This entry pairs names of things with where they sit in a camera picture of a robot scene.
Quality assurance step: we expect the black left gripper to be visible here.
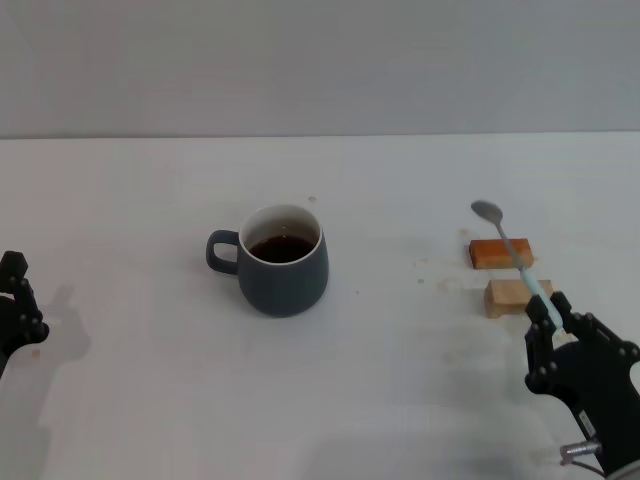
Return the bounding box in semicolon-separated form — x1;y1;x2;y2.
0;250;51;382

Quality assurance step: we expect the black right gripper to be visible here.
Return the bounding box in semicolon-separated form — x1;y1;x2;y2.
523;291;640;476

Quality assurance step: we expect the light blue handled spoon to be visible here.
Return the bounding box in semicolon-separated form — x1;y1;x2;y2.
471;199;576;344

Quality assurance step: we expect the dark grey ceramic cup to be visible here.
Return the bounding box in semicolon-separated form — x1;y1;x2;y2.
204;202;330;319

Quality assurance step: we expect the pale notched wooden block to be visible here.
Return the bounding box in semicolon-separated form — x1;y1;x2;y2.
482;278;555;320

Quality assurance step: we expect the stained brown wooden block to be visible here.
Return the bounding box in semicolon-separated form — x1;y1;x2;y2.
468;238;536;271

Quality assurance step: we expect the silver wrist cable connector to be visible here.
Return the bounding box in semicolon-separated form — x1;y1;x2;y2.
559;438;602;466

